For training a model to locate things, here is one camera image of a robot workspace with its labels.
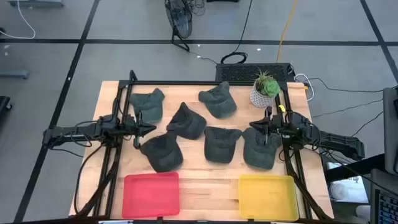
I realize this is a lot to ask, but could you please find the yellow plastic tray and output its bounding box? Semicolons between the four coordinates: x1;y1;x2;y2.
238;174;300;222

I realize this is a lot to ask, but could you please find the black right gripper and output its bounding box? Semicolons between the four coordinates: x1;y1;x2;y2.
249;106;282;146

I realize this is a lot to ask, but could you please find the thin black floor cable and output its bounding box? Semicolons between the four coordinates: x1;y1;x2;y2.
353;111;384;137
312;98;384;118
306;77;398;93

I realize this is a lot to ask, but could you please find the white floor cable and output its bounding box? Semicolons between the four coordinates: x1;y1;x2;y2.
0;0;37;40

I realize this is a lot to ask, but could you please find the white plastic bag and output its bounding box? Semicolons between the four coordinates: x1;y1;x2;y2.
328;163;369;203

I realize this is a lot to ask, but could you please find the black floor fan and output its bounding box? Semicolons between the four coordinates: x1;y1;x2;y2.
164;0;193;53

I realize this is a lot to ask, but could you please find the grey-blue table foot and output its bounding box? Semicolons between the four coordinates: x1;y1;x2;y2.
0;70;30;79
7;0;65;7

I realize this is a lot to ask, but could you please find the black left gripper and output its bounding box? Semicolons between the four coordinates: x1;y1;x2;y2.
123;110;157;149

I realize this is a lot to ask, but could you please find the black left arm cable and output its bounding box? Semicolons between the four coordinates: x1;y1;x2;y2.
73;142;105;215

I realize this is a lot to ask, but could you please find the red plastic tray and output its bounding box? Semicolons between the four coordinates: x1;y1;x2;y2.
121;171;181;220

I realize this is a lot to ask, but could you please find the dark grey baseball cap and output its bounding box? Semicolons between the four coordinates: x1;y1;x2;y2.
139;130;184;174
198;81;238;119
203;125;243;164
165;101;208;141
129;87;166;124
241;126;282;171

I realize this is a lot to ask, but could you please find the grey monitor back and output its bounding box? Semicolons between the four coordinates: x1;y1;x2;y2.
382;86;398;175

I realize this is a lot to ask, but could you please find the potted green plant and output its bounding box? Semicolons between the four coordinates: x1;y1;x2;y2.
249;81;276;109

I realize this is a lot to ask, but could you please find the black chair base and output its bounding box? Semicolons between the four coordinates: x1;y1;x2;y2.
0;95;12;113

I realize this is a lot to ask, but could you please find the yellow cable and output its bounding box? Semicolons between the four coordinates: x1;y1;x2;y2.
275;0;299;63

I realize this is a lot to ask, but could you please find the white looped cable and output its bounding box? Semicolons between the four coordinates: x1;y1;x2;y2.
294;73;315;102

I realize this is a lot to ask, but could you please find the black coiled cable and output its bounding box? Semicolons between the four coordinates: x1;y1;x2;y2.
220;0;253;65

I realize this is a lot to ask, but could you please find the green succulent plant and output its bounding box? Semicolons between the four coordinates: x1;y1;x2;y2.
259;78;281;98

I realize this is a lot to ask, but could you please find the black desk beam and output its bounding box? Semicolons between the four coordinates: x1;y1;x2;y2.
325;154;385;183

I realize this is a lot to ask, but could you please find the spiky air plant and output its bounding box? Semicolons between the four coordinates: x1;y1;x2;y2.
254;70;272;86

